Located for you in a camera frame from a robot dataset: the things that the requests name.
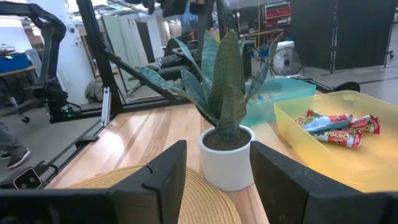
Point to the blue storage box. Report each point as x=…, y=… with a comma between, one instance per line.
x=14, y=62

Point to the black keyboard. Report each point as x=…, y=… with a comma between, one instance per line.
x=169, y=60

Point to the black partition screen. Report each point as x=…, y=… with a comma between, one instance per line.
x=342, y=31

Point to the translucent yellow plastic bin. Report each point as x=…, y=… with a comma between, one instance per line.
x=357, y=168

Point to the small black table-level camera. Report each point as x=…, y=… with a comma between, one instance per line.
x=28, y=179

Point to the snake plant in white pot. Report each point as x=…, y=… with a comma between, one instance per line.
x=227, y=168

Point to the silver aluminium extrusion piece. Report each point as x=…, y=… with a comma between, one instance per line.
x=106, y=107

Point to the round woven straw placemat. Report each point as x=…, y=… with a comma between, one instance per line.
x=205, y=199

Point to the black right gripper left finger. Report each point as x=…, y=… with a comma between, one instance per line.
x=171, y=174

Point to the translucent green plastic bin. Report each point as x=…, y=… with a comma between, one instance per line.
x=289, y=90

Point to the person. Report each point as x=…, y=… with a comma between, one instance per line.
x=9, y=140

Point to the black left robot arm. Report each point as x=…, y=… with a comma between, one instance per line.
x=51, y=62

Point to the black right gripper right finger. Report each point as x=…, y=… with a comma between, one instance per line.
x=280, y=180

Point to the small black table clamp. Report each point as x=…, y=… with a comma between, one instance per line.
x=87, y=141

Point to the pale leaning panel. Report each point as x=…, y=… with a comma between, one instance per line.
x=124, y=46

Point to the white floor fan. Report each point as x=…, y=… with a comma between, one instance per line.
x=286, y=62

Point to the red tool cabinet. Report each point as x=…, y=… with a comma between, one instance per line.
x=278, y=14

